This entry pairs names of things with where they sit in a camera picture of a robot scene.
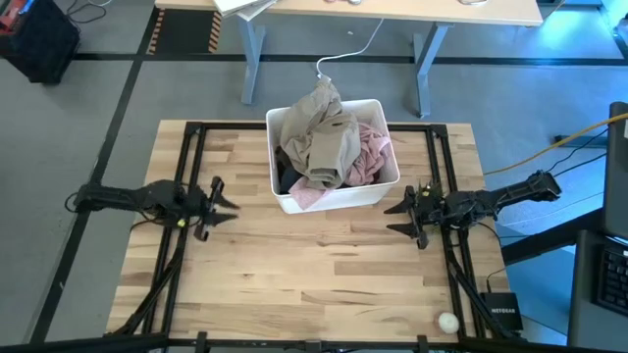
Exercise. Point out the navy blue garment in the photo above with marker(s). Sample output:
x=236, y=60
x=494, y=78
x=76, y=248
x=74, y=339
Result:
x=289, y=180

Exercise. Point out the black Netgear network box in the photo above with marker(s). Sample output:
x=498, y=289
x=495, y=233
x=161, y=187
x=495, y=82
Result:
x=503, y=311

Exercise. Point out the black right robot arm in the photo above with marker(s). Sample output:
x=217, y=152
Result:
x=515, y=193

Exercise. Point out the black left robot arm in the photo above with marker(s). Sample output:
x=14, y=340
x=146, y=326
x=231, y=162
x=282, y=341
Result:
x=122, y=196

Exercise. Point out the light wood desk grey legs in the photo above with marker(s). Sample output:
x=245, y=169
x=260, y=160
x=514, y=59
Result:
x=392, y=12

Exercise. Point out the small white ball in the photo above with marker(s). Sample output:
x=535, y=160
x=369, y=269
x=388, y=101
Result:
x=449, y=323

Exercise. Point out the white perforated plastic basket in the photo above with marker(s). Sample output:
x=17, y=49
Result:
x=343, y=198

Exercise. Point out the white paper stack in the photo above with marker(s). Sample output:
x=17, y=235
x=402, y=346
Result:
x=235, y=5

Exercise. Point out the black keyboard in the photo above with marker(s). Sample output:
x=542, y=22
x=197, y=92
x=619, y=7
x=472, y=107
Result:
x=615, y=279

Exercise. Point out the black monitor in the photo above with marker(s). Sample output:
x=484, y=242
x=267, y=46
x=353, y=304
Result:
x=617, y=186

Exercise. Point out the red box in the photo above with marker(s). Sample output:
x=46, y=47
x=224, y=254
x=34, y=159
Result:
x=10, y=12

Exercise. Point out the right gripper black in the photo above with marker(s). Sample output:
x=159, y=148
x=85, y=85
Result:
x=429, y=211

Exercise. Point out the black metal beam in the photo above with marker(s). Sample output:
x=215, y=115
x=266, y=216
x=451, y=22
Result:
x=549, y=237

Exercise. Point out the black crate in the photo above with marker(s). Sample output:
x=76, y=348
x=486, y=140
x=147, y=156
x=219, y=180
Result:
x=39, y=44

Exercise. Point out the dark grey desk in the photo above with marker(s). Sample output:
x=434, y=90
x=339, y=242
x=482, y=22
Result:
x=584, y=294

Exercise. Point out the pink garment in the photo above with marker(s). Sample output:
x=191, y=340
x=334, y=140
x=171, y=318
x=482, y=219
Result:
x=370, y=157

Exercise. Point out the black power strip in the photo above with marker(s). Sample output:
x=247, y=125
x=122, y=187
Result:
x=579, y=138

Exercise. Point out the potted succulent black pot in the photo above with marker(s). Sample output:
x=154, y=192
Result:
x=434, y=187

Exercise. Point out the black striped floor mat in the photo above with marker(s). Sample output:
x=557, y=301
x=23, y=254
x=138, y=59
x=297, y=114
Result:
x=184, y=32

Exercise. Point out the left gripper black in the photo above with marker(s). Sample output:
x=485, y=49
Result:
x=201, y=208

